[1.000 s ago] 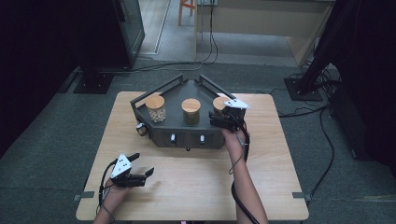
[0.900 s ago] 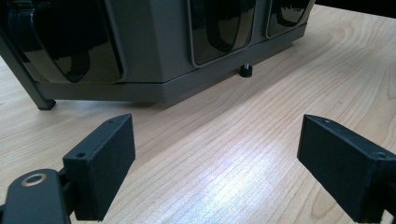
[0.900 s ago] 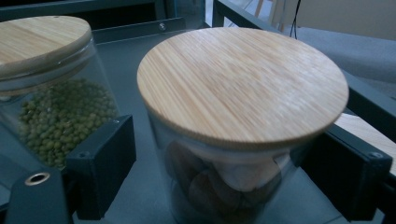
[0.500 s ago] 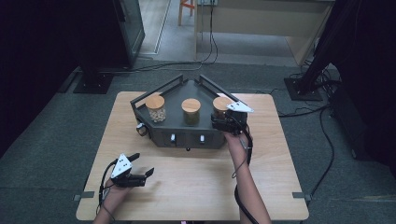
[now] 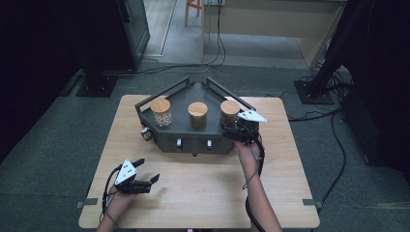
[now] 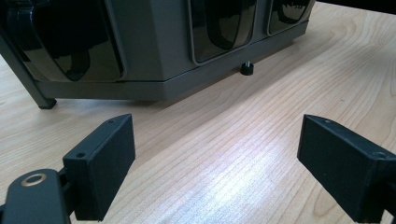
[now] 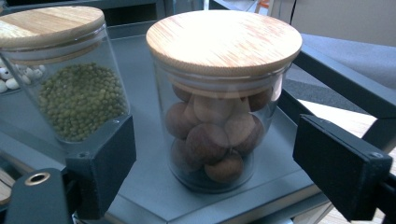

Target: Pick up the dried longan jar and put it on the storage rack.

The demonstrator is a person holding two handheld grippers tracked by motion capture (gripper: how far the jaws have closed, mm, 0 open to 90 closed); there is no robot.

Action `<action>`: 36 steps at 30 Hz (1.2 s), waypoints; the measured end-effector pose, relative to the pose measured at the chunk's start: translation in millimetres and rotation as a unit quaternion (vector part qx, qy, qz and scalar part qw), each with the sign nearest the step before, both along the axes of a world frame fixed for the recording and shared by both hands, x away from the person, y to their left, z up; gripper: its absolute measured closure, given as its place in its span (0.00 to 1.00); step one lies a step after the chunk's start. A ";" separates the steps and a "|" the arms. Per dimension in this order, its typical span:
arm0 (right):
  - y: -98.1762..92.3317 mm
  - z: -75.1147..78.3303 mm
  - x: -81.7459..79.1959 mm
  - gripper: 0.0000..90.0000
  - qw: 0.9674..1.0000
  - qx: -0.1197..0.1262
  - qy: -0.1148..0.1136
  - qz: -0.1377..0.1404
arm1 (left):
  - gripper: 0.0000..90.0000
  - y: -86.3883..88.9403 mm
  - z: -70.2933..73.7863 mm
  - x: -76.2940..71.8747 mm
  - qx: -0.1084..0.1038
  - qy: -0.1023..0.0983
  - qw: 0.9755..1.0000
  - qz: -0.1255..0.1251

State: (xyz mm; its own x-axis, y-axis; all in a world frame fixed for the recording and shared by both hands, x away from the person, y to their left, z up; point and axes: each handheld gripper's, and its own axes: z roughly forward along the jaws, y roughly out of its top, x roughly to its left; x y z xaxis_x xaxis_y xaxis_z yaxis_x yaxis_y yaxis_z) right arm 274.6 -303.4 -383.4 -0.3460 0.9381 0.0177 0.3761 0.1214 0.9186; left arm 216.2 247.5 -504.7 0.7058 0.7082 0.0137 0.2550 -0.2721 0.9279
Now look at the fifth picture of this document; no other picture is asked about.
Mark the wooden stool with orange bar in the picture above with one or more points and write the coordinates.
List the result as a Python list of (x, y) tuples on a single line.
[(192, 5)]

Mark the person's right hand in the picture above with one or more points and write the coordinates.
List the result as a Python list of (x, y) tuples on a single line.
[(248, 156)]

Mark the glass jar with pale nuts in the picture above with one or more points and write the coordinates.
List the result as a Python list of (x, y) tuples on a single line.
[(161, 111)]

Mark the black stand with square base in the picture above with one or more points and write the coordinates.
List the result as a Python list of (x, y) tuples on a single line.
[(314, 92), (96, 86)]

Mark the grey table bracket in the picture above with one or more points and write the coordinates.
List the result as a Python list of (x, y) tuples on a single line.
[(311, 202), (87, 202)]

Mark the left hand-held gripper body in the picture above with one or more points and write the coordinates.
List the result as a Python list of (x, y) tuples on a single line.
[(126, 172)]

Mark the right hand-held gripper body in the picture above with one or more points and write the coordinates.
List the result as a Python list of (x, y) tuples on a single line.
[(251, 116)]

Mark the black equipment box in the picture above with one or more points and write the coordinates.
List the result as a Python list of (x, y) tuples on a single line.
[(364, 129)]

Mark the dark glass-door cabinet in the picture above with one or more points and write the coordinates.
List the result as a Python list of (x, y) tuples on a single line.
[(137, 32)]

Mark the person's left hand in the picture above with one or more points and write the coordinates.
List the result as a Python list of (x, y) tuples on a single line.
[(118, 204)]

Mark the glass jar with green contents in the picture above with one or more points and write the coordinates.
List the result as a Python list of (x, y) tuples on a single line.
[(197, 114)]

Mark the black corner shelf rack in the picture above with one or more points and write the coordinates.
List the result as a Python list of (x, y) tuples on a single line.
[(183, 132)]

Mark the light wooden desk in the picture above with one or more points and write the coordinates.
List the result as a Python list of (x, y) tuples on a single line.
[(274, 22)]

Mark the glass jar with brown contents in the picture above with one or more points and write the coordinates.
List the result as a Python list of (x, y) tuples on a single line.
[(229, 111)]

